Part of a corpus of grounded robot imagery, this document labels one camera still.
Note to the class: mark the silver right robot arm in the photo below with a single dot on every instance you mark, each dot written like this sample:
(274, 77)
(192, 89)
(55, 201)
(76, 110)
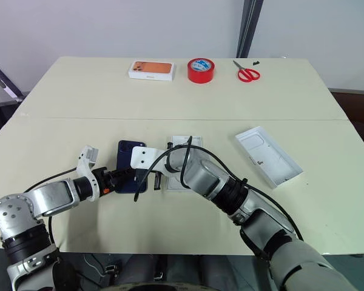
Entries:
(261, 218)

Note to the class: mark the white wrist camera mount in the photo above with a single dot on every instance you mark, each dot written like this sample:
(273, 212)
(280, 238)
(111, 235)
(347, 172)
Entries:
(144, 157)
(87, 163)

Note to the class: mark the dark blue smartphone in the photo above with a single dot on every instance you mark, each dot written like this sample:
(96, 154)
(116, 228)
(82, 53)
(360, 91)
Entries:
(126, 151)

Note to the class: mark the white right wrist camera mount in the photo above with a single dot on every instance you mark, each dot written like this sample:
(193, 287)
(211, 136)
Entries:
(144, 157)

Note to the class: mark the metal stand leg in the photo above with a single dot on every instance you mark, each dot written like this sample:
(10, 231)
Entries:
(4, 80)

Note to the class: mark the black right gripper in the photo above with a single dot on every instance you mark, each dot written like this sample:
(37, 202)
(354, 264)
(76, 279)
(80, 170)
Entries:
(148, 173)

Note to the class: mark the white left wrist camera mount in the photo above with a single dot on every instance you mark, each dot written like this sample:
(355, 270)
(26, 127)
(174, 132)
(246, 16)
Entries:
(87, 163)

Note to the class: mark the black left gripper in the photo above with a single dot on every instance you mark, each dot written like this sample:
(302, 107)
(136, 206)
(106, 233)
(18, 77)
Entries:
(102, 180)

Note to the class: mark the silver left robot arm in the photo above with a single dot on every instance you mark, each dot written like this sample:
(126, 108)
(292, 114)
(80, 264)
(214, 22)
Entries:
(51, 197)

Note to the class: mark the orange printed phone box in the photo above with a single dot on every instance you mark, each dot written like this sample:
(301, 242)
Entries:
(152, 69)

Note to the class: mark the small black clip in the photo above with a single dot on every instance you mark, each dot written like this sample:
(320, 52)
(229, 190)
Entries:
(256, 63)

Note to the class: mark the dark vertical post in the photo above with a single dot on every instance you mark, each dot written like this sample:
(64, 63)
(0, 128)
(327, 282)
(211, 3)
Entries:
(248, 27)

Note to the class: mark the red tape roll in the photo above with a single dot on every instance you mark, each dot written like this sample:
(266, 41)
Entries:
(201, 72)

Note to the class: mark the white phone box base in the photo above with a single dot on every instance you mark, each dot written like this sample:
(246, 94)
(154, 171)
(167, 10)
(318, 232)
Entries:
(197, 142)

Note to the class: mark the dark brown seat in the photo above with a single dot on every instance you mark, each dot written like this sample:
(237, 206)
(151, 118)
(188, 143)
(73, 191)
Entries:
(356, 112)

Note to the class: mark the dark rounded robot base shapes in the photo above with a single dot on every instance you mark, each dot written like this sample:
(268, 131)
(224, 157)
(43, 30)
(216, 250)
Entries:
(157, 272)

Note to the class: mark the white phone box lid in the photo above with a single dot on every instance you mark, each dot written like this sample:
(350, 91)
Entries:
(267, 154)

